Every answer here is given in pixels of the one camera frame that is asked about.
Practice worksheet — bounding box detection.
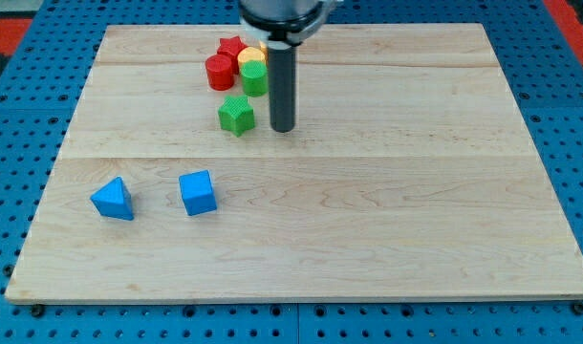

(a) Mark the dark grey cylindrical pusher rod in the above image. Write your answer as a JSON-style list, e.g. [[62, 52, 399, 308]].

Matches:
[[268, 47, 296, 133]]

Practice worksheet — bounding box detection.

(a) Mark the blue cube block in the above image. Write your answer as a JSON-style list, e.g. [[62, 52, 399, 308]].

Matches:
[[179, 170, 217, 216]]

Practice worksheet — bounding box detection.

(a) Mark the yellow block behind rod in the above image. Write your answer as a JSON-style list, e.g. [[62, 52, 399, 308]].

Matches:
[[259, 41, 269, 63]]

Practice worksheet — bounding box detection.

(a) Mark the yellow cylinder block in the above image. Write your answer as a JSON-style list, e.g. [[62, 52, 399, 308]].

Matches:
[[237, 47, 267, 68]]

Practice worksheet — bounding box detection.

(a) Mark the green cylinder block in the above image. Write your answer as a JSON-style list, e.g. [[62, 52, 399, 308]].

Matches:
[[240, 60, 268, 97]]

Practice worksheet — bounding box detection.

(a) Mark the red star block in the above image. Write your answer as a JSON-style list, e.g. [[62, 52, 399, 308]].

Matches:
[[217, 35, 247, 75]]

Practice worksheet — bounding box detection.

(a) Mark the red cylinder block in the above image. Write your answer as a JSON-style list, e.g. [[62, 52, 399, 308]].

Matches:
[[205, 54, 234, 91]]

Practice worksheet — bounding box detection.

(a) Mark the green star block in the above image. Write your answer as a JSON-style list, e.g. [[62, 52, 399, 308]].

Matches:
[[218, 96, 255, 137]]

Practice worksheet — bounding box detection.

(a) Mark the light wooden board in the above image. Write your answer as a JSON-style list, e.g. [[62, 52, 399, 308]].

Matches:
[[5, 23, 583, 305]]

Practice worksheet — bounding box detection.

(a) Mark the blue triangular prism block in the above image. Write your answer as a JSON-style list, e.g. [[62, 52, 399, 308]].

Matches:
[[90, 176, 134, 221]]

